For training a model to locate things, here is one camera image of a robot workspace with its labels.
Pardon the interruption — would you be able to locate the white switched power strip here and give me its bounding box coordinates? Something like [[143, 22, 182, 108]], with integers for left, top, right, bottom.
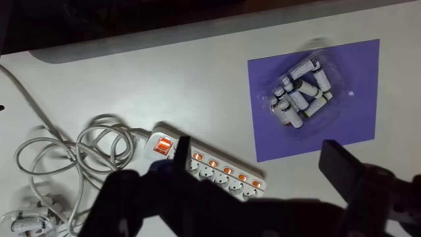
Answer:
[[144, 123, 268, 203]]

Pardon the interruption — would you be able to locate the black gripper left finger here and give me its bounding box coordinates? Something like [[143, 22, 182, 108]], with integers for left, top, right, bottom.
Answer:
[[172, 134, 194, 178]]

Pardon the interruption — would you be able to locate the long white cable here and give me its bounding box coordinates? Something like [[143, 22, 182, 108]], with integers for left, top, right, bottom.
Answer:
[[0, 65, 87, 237]]

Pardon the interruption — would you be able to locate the white power strip cable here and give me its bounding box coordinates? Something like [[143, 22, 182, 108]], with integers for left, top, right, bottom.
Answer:
[[12, 113, 153, 237]]

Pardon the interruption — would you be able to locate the clear plastic container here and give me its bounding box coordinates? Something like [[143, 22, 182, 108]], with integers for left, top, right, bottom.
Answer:
[[261, 44, 353, 138]]

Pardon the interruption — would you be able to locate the white plug adapter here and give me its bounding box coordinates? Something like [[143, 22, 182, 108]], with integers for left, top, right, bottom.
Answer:
[[7, 209, 60, 237]]

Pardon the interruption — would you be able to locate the white cylindrical tube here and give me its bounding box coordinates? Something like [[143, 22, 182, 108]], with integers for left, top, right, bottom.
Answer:
[[279, 100, 306, 130], [298, 80, 324, 100], [312, 65, 335, 95], [289, 58, 322, 82], [302, 96, 332, 119], [282, 78, 311, 112]]

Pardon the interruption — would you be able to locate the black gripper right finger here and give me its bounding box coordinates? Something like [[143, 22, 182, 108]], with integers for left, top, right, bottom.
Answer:
[[318, 138, 368, 208]]

